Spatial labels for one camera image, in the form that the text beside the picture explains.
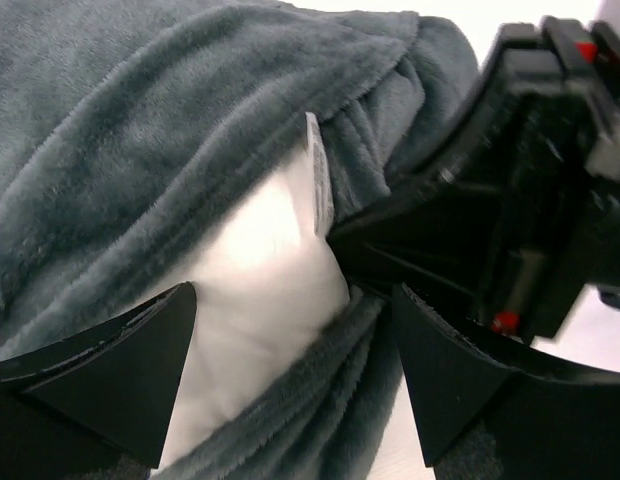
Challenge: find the white pillow insert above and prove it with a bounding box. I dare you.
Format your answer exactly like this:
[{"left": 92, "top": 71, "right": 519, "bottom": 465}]
[{"left": 160, "top": 146, "right": 349, "bottom": 468}]

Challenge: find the zebra and grey plush pillowcase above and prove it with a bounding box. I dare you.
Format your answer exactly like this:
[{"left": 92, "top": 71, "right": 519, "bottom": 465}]
[{"left": 0, "top": 1, "right": 478, "bottom": 479}]

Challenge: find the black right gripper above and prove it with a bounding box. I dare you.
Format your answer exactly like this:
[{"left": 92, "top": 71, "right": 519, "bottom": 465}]
[{"left": 328, "top": 16, "right": 620, "bottom": 342}]

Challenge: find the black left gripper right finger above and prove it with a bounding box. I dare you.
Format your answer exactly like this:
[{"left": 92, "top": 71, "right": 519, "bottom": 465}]
[{"left": 392, "top": 285, "right": 620, "bottom": 468}]

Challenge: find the white pillow care label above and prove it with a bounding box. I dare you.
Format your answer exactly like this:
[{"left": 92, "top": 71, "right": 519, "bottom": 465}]
[{"left": 306, "top": 112, "right": 334, "bottom": 237}]

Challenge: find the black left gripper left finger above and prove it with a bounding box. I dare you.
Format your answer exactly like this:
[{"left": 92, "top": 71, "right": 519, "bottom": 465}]
[{"left": 0, "top": 283, "right": 197, "bottom": 469}]

